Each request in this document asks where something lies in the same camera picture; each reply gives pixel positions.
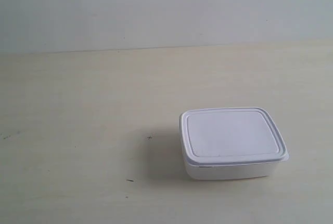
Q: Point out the white lidded plastic container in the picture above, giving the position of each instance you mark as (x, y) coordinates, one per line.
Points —
(230, 143)

